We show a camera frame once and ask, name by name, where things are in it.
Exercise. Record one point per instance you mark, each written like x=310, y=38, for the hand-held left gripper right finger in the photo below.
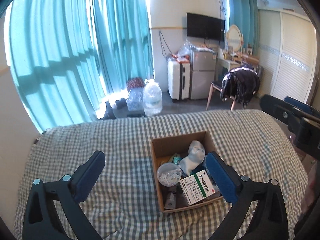
x=221, y=177

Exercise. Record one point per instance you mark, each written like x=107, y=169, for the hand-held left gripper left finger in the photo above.
x=90, y=177

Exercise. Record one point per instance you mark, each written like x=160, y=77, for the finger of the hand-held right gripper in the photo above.
x=300, y=103
x=277, y=107

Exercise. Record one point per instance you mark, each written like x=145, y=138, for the green and white medicine box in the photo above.
x=197, y=187

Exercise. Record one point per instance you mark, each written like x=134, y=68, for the white sock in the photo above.
x=193, y=157

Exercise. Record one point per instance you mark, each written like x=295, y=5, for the grey-green plastic clip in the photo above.
x=176, y=158

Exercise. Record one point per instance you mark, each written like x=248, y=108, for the clear plastic floss pick bottle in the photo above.
x=168, y=173

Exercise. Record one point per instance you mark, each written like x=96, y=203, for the white cream tube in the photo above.
x=171, y=198

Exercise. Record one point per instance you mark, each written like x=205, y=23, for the brown cardboard box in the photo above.
x=155, y=155

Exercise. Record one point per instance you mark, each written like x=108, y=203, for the person's right forearm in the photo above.
x=311, y=192

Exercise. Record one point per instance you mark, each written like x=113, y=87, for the grey checked blanket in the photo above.
x=100, y=140

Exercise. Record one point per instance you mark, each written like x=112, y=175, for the white slatted wardrobe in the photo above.
x=287, y=60

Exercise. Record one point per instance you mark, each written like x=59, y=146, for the wooden chair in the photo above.
x=215, y=86

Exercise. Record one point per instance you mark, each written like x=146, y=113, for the white dressing desk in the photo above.
x=225, y=62

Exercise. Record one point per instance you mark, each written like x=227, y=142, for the dark grey bag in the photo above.
x=115, y=108

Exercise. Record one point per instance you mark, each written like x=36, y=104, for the silver small fridge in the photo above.
x=202, y=77

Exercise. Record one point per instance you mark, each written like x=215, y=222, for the white oval mirror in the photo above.
x=234, y=36

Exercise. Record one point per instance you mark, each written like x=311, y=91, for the patterned storage bag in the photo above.
x=135, y=95

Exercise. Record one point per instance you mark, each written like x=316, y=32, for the clear water jug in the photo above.
x=152, y=100

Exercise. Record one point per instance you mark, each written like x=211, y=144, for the narrow teal curtain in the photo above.
x=242, y=10

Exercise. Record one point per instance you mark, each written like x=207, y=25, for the white suitcase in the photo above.
x=176, y=80

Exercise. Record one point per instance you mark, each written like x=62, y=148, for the orange packet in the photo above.
x=182, y=58

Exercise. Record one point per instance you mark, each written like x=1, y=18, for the clear plastic bag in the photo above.
x=186, y=50

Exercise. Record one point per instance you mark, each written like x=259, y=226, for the wide teal curtain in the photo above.
x=50, y=42

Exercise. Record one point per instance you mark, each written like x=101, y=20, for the black wall television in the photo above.
x=205, y=26

